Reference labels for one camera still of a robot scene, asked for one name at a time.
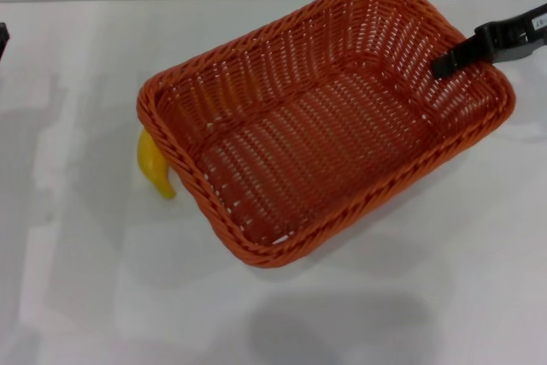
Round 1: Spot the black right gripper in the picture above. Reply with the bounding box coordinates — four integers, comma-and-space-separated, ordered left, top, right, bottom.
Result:
431, 3, 547, 80

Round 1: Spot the orange woven plastic basket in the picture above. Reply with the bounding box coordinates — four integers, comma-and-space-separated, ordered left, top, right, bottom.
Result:
135, 0, 517, 270

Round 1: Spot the yellow banana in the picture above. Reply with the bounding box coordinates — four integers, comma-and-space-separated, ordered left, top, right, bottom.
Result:
136, 127, 177, 200

